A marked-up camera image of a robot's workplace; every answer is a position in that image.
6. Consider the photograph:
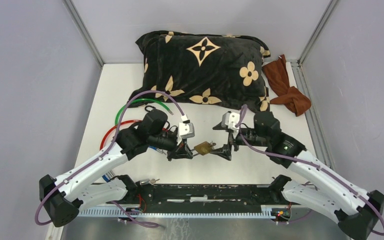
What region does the blue cable lock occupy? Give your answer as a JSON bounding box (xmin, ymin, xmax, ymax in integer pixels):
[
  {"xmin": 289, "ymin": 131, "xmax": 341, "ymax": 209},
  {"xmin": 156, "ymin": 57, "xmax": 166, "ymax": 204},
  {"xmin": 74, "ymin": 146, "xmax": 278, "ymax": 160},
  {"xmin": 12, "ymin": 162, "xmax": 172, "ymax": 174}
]
[{"xmin": 102, "ymin": 146, "xmax": 167, "ymax": 182}]

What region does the black floral pillow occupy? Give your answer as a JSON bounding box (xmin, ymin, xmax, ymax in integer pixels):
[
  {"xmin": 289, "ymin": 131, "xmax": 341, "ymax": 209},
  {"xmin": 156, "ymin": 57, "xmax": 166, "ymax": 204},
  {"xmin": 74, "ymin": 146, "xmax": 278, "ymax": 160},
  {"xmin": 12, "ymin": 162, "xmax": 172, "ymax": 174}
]
[{"xmin": 133, "ymin": 30, "xmax": 271, "ymax": 113}]

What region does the brown cloth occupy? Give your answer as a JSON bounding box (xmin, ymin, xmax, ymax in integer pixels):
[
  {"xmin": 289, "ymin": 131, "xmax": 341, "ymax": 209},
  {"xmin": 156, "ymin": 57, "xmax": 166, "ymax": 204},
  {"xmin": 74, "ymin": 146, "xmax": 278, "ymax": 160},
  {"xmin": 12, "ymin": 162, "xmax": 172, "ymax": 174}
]
[{"xmin": 262, "ymin": 54, "xmax": 312, "ymax": 117}]

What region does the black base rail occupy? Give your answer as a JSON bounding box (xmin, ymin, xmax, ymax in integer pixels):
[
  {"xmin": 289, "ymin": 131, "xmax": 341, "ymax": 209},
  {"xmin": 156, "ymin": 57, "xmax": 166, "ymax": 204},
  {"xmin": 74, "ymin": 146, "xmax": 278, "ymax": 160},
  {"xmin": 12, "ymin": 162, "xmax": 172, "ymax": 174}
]
[{"xmin": 120, "ymin": 184, "xmax": 289, "ymax": 214}]

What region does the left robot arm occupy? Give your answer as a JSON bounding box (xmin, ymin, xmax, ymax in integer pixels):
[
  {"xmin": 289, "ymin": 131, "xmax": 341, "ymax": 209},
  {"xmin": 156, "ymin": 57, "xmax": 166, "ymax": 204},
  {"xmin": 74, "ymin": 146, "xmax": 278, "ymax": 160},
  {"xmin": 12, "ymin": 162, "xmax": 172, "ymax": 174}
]
[{"xmin": 35, "ymin": 109, "xmax": 195, "ymax": 227}]

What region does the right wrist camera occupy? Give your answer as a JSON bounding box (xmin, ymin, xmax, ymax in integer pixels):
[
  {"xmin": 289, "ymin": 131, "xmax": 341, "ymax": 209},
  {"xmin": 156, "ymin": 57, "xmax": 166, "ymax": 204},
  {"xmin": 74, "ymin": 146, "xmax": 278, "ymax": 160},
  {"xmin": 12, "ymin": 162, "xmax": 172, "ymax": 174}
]
[{"xmin": 221, "ymin": 111, "xmax": 241, "ymax": 131}]

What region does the green cable lock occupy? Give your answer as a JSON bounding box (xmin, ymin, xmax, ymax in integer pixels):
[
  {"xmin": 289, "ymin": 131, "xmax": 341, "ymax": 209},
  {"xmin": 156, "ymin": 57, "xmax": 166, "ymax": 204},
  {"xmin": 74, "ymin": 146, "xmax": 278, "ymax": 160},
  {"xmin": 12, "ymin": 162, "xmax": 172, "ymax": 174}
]
[{"xmin": 114, "ymin": 98, "xmax": 174, "ymax": 125}]

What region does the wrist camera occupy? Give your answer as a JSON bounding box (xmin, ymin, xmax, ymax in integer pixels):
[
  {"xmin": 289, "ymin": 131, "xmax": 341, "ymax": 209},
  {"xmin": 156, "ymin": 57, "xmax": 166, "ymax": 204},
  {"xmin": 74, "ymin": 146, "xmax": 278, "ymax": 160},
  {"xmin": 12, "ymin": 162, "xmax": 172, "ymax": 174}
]
[
  {"xmin": 178, "ymin": 122, "xmax": 195, "ymax": 140},
  {"xmin": 221, "ymin": 111, "xmax": 241, "ymax": 131}
]

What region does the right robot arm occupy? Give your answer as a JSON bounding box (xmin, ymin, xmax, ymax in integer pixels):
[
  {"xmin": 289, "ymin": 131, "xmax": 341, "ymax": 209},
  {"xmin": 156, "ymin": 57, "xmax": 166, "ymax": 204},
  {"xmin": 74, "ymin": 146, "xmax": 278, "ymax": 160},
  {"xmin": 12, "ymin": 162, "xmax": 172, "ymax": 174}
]
[{"xmin": 213, "ymin": 111, "xmax": 384, "ymax": 240}]

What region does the large brass padlock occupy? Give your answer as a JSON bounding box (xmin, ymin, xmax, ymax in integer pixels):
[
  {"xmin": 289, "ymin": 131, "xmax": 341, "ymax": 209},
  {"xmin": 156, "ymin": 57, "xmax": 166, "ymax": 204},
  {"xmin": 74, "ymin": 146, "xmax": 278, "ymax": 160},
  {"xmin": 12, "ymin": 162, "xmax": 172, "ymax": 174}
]
[{"xmin": 193, "ymin": 141, "xmax": 216, "ymax": 156}]

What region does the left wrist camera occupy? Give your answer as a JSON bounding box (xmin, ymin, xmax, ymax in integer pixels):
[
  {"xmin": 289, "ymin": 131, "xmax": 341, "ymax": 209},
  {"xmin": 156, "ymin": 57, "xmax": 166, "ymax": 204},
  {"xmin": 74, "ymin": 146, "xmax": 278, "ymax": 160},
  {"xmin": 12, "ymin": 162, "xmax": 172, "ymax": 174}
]
[{"xmin": 178, "ymin": 122, "xmax": 195, "ymax": 140}]

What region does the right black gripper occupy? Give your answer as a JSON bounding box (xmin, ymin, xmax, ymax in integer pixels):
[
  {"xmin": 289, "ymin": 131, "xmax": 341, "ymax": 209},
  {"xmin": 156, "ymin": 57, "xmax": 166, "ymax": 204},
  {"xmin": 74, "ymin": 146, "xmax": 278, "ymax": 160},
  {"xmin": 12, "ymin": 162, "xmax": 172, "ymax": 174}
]
[{"xmin": 209, "ymin": 121, "xmax": 269, "ymax": 161}]

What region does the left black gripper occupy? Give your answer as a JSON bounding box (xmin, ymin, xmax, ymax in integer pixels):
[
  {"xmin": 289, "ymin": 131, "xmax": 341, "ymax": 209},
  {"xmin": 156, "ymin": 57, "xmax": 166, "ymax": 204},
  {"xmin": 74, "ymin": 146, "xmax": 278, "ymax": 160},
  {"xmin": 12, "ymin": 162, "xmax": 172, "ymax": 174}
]
[{"xmin": 148, "ymin": 131, "xmax": 193, "ymax": 161}]

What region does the red cable lock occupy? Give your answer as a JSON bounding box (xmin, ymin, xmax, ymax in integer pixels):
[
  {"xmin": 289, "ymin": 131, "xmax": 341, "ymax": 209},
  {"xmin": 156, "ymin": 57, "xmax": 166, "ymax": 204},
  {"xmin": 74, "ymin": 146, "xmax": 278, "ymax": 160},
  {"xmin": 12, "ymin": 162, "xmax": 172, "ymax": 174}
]
[{"xmin": 99, "ymin": 119, "xmax": 143, "ymax": 152}]

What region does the black padlock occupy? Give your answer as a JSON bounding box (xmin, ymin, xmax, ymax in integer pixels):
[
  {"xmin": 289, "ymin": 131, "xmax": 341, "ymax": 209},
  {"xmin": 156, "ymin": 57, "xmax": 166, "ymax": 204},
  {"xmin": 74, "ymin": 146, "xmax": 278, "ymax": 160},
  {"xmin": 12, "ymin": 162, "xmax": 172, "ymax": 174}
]
[{"xmin": 144, "ymin": 105, "xmax": 156, "ymax": 113}]

